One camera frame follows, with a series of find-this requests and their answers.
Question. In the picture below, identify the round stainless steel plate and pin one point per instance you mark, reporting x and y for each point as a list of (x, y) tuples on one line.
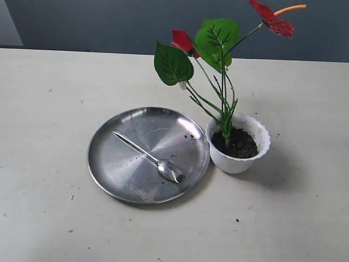
[(127, 174)]

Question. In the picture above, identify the stainless steel spork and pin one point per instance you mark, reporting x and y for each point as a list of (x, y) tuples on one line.
[(166, 168)]

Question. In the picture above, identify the artificial red anthurium plant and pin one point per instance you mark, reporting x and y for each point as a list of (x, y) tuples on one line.
[(213, 43)]

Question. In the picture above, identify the white plastic flower pot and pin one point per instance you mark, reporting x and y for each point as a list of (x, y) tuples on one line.
[(249, 141)]

